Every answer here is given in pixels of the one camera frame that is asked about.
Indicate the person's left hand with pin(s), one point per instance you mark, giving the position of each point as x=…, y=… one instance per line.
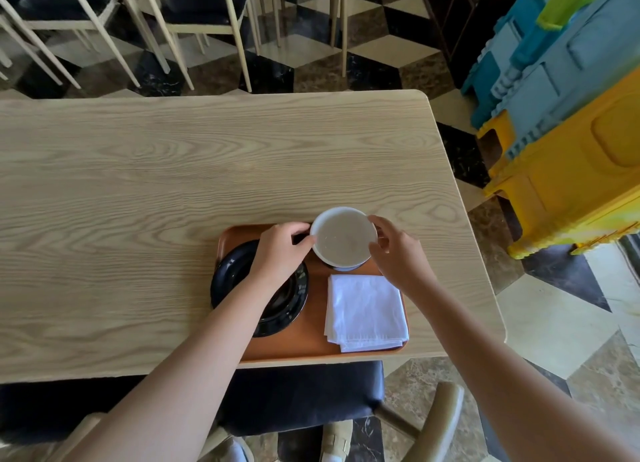
x=275, y=257

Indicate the person's right hand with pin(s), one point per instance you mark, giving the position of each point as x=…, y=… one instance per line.
x=400, y=259

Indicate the person's right thumb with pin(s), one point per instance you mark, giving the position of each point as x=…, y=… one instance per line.
x=378, y=249

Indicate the person's left thumb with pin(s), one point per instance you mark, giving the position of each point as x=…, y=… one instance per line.
x=306, y=246

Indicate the white bowl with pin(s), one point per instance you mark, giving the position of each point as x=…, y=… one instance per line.
x=344, y=237

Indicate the person's left forearm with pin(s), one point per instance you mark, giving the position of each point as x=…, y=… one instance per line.
x=200, y=371

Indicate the person's right forearm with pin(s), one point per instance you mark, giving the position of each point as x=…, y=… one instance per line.
x=500, y=376

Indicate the white folded napkin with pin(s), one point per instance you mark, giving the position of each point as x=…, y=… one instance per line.
x=365, y=312

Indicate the black plate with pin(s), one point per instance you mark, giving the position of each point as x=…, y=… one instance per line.
x=235, y=277

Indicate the orange serving tray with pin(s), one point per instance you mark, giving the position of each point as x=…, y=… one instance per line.
x=305, y=331

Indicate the wooden chair with black cushion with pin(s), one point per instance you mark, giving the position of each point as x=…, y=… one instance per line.
x=310, y=396

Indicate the beige sandal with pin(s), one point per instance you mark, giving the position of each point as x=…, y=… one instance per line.
x=230, y=449
x=336, y=441

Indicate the yellow plastic stool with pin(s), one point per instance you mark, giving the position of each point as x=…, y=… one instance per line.
x=575, y=177

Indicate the teal plastic stool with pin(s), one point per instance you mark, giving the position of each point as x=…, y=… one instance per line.
x=492, y=72

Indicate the light wooden table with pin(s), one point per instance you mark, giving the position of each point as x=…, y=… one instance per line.
x=340, y=22

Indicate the dark wooden cabinet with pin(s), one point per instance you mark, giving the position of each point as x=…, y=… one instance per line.
x=460, y=17

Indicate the grey-blue plastic stool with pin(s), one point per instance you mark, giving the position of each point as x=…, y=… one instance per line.
x=575, y=62

